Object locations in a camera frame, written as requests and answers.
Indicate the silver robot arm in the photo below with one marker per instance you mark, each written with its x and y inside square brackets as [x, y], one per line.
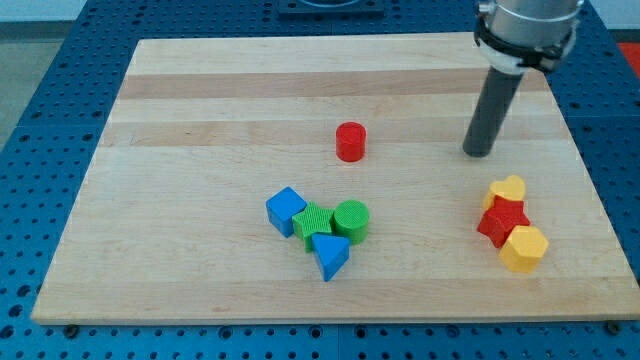
[518, 35]

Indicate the yellow hexagon block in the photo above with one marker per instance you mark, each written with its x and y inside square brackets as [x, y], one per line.
[523, 249]

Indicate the red cylinder block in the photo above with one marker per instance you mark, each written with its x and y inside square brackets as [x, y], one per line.
[350, 141]

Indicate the green cylinder block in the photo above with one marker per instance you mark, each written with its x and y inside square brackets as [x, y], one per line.
[351, 219]

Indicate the green star block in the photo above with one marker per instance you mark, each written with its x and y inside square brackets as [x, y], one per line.
[311, 220]

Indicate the blue triangle block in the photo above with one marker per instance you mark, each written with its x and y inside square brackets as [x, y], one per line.
[331, 253]

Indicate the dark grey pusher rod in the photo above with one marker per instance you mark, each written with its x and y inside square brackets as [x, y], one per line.
[490, 112]

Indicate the red star block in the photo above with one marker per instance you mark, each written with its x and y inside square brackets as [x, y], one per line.
[501, 218]

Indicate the wooden board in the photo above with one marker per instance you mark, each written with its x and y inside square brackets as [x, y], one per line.
[170, 225]

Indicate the blue cube block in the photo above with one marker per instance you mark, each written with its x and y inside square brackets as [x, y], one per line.
[281, 208]

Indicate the yellow heart block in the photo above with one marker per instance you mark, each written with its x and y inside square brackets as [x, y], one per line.
[512, 188]

